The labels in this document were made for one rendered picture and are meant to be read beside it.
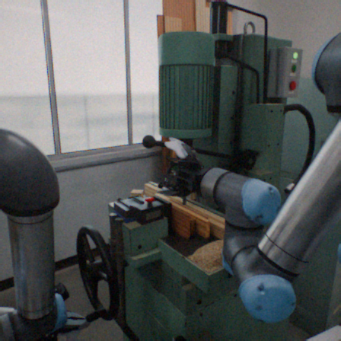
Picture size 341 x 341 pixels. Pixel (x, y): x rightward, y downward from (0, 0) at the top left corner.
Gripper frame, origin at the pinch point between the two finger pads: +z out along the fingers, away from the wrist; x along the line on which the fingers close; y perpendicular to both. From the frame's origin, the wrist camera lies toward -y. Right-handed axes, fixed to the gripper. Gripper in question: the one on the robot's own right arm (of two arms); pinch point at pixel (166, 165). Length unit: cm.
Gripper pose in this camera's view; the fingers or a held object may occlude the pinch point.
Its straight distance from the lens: 81.3
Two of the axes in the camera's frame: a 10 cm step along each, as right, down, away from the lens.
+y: -7.9, -0.6, -6.1
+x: -1.8, 9.7, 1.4
